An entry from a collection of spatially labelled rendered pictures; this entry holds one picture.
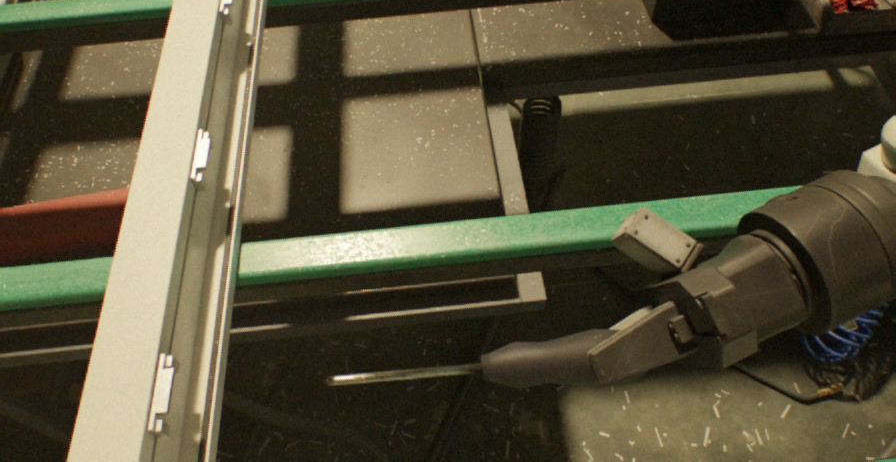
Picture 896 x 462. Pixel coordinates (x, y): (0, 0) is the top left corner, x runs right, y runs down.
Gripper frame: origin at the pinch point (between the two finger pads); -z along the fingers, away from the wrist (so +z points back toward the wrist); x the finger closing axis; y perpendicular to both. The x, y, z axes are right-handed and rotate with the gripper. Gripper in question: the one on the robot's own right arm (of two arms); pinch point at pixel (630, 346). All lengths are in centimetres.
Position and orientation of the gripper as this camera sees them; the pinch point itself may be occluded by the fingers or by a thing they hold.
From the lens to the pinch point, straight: 44.4
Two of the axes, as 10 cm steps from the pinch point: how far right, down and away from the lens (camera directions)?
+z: 9.1, -4.1, 0.8
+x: 0.0, -1.9, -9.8
